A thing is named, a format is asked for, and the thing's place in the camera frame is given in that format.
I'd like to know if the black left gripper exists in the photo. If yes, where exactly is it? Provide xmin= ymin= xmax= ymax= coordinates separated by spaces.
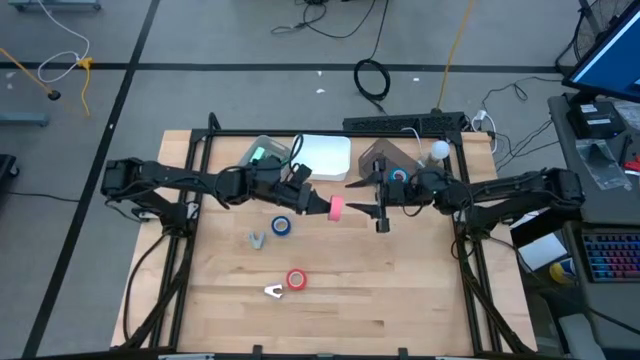
xmin=271 ymin=163 xmax=333 ymax=217

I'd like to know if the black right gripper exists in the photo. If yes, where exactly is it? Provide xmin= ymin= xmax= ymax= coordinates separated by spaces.
xmin=344 ymin=155 xmax=452 ymax=235

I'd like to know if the pink tape roll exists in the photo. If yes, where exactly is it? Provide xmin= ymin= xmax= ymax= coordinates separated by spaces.
xmin=327 ymin=195 xmax=346 ymax=223

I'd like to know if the dark blue tape roll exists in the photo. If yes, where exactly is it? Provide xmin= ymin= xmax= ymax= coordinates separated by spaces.
xmin=270 ymin=215 xmax=293 ymax=237

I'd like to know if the red tape roll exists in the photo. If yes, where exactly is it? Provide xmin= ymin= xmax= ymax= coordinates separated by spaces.
xmin=285 ymin=268 xmax=309 ymax=292

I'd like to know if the brown translucent plastic bin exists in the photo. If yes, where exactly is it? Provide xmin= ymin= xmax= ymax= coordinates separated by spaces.
xmin=358 ymin=138 xmax=425 ymax=201

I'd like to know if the white plastic bin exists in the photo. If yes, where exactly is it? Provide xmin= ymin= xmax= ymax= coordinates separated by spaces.
xmin=294 ymin=133 xmax=352 ymax=182

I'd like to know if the long black perforated box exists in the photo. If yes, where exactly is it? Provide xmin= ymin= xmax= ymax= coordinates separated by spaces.
xmin=342 ymin=115 xmax=422 ymax=134

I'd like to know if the grey plastic bin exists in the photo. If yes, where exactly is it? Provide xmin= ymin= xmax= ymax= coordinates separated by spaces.
xmin=238 ymin=134 xmax=296 ymax=169

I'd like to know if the white bulb brass lamp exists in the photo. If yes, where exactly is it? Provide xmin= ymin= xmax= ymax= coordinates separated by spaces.
xmin=417 ymin=139 xmax=452 ymax=174

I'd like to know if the tall black perforated box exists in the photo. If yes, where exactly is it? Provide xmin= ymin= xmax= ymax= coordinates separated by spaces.
xmin=419 ymin=110 xmax=467 ymax=137

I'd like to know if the white power adapter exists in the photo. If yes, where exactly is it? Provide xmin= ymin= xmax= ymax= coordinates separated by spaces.
xmin=469 ymin=108 xmax=500 ymax=155

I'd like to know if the white paper sheet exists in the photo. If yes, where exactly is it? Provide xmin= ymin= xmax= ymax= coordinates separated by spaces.
xmin=517 ymin=232 xmax=569 ymax=271

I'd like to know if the yellow and blue roll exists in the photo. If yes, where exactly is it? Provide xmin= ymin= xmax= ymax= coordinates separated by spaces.
xmin=549 ymin=259 xmax=576 ymax=285

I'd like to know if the clear plastic bag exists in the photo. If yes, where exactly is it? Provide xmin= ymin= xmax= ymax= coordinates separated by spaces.
xmin=574 ymin=138 xmax=632 ymax=191

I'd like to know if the black mini computer box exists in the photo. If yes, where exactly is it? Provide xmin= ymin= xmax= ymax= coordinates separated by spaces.
xmin=566 ymin=101 xmax=627 ymax=140

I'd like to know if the grey desk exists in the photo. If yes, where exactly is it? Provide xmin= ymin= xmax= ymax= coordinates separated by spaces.
xmin=547 ymin=92 xmax=640 ymax=360

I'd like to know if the backlit rainbow keyboard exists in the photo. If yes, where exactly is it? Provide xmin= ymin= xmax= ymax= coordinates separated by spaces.
xmin=581 ymin=230 xmax=640 ymax=284

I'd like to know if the grey chair seat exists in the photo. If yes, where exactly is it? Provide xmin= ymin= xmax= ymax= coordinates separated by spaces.
xmin=558 ymin=312 xmax=607 ymax=360

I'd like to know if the black computer monitor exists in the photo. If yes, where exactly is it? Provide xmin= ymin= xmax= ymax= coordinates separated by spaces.
xmin=562 ymin=0 xmax=640 ymax=104

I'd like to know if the black floor fan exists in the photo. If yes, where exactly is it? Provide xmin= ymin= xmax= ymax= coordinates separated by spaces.
xmin=555 ymin=0 xmax=636 ymax=76

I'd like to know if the grey metal cart base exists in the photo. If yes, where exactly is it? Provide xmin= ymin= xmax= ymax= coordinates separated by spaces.
xmin=0 ymin=112 xmax=50 ymax=127
xmin=8 ymin=0 xmax=103 ymax=12

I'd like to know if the black aluminium table frame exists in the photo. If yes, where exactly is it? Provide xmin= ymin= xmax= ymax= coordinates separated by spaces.
xmin=119 ymin=112 xmax=539 ymax=360

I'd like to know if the coiled black cable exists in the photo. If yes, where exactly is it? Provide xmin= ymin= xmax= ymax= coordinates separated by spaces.
xmin=353 ymin=0 xmax=392 ymax=115

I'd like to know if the hanging yellow cable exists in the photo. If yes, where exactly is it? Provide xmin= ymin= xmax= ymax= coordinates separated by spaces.
xmin=436 ymin=0 xmax=476 ymax=112

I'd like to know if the tangled black cable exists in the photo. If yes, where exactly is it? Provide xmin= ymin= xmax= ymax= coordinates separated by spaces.
xmin=480 ymin=74 xmax=565 ymax=174

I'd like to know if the black hanging arm cable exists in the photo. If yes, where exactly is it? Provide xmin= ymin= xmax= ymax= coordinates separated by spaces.
xmin=122 ymin=232 xmax=170 ymax=346

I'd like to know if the thin black floor cable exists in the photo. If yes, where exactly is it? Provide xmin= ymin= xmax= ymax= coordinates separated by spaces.
xmin=4 ymin=190 xmax=104 ymax=206

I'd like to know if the yellow extension cable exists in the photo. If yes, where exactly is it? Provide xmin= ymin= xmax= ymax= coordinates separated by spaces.
xmin=74 ymin=56 xmax=95 ymax=119

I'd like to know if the white floor cable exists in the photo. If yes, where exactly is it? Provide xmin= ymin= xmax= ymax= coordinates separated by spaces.
xmin=37 ymin=0 xmax=92 ymax=84

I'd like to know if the yellow cord with black weight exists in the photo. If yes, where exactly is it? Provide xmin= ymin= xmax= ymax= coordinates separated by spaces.
xmin=0 ymin=47 xmax=62 ymax=102

